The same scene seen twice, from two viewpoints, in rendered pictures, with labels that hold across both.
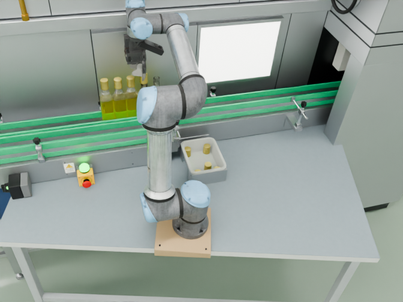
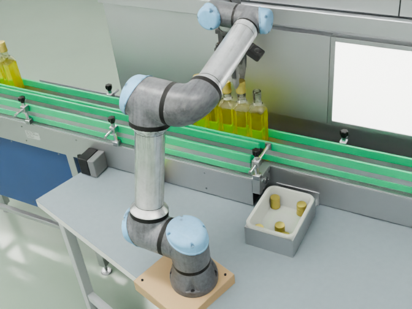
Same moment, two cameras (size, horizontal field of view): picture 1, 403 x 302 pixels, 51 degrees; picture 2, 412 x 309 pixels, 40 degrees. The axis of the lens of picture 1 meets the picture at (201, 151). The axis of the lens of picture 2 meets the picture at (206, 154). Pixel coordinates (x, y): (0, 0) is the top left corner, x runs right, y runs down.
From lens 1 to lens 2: 104 cm
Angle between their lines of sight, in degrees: 39
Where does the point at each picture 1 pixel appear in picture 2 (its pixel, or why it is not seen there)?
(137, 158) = (211, 183)
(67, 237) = (86, 228)
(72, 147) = not seen: hidden behind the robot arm
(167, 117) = (142, 114)
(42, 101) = not seen: hidden behind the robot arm
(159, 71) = (279, 87)
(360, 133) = not seen: outside the picture
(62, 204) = (113, 196)
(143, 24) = (205, 10)
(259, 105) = (402, 178)
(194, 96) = (176, 99)
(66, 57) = (182, 43)
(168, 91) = (152, 84)
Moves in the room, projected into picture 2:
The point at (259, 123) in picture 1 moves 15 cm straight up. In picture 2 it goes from (399, 206) to (404, 170)
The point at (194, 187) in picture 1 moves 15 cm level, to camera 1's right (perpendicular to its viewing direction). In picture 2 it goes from (187, 224) to (223, 250)
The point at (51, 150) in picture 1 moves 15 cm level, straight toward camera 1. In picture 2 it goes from (127, 136) to (108, 159)
